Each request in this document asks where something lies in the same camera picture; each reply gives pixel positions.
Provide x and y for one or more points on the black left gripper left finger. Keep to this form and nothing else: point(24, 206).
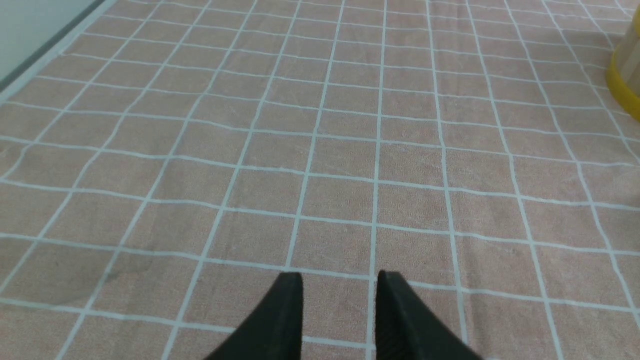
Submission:
point(274, 329)

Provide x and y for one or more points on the pink checkered tablecloth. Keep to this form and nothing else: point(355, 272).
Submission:
point(161, 169)

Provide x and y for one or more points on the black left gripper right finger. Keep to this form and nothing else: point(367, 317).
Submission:
point(406, 328)

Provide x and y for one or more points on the yellow-rimmed bamboo steamer basket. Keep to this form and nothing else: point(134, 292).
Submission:
point(623, 73)

